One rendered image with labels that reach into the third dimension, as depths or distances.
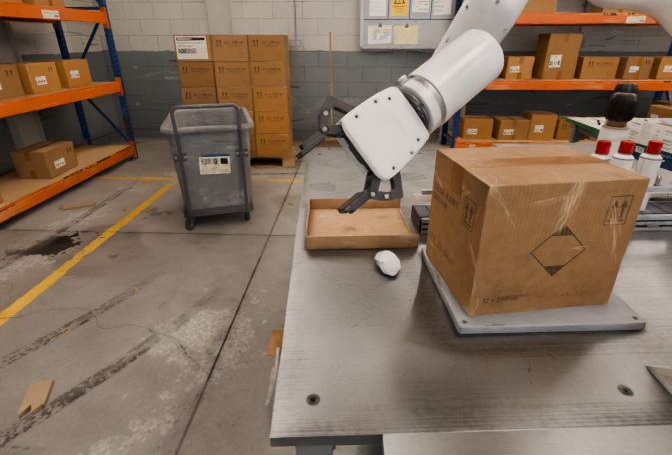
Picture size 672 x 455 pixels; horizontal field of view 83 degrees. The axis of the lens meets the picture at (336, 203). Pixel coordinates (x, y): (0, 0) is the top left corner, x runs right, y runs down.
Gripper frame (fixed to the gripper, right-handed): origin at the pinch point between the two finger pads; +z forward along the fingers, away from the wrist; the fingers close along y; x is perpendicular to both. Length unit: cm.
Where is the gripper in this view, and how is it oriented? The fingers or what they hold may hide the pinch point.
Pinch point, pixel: (325, 179)
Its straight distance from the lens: 50.0
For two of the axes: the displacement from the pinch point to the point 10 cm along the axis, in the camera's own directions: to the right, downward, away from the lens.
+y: 6.0, 7.8, 1.6
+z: -7.4, 6.2, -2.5
